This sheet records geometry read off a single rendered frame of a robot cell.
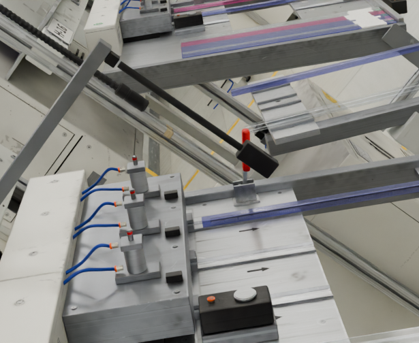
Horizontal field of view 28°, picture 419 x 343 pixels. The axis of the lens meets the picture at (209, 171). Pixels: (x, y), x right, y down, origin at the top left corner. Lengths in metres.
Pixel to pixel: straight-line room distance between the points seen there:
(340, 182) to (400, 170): 0.09
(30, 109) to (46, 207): 0.91
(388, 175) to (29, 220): 0.52
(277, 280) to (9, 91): 1.13
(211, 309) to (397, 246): 1.37
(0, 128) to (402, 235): 1.03
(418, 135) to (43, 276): 0.77
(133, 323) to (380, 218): 1.34
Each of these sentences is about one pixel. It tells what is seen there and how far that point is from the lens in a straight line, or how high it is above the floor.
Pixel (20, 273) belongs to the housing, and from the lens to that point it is 0.97.
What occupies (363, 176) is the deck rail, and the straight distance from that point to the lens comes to 1.25.
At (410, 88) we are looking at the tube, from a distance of 1.37.
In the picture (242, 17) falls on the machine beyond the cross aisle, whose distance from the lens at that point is 5.59.
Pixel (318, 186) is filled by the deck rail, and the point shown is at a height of 0.95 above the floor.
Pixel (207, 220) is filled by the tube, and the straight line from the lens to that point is 1.15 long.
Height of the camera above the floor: 1.42
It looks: 16 degrees down
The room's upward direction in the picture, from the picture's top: 56 degrees counter-clockwise
